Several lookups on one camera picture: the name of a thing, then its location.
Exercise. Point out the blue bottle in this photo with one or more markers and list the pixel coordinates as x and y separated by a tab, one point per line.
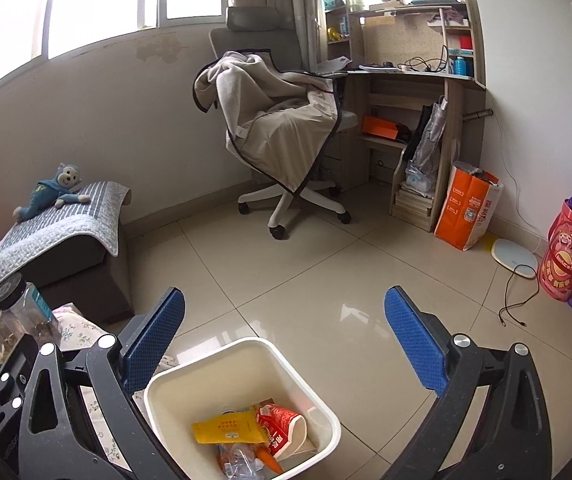
460	66

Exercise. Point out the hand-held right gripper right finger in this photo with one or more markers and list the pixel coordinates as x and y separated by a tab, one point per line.
415	340

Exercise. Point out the white trash bin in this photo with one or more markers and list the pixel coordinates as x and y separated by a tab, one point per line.
176	405

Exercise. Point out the wooden computer desk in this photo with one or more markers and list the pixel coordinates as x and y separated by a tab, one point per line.
400	90

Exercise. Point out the large window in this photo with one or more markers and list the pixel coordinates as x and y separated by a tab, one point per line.
91	0

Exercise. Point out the clear plastic wrapper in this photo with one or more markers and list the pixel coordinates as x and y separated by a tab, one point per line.
238	462

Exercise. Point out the orange paper bag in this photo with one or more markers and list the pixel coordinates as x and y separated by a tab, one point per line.
465	210

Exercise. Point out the orange box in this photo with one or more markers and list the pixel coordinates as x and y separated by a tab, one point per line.
378	127

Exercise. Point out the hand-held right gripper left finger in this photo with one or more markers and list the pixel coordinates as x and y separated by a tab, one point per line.
153	340

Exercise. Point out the beige blanket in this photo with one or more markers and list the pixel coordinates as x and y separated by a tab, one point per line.
266	120

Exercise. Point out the red printed barrel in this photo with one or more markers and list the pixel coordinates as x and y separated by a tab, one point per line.
565	255

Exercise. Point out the blue plush monkey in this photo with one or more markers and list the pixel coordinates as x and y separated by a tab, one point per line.
51	190

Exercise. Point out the white office chair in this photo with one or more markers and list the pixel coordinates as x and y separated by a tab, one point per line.
291	200

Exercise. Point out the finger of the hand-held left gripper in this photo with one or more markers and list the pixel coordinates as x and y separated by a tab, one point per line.
18	360

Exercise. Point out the red and white packet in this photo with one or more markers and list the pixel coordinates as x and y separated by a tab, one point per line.
281	425

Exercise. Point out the white bathroom scale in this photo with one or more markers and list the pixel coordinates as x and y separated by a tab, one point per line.
513	257

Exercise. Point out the dark grey ottoman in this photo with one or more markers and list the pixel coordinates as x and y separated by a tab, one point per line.
91	285

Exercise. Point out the stack of beige books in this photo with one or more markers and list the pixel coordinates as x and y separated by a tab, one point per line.
413	202

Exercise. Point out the orange carrot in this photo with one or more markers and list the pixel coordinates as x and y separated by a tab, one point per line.
270	460

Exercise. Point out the grey striped quilt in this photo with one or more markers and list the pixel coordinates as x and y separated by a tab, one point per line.
66	230

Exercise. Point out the floral tablecloth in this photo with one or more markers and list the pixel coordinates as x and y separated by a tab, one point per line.
78	330

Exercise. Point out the yellow packet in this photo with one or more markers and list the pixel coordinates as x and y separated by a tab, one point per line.
231	427

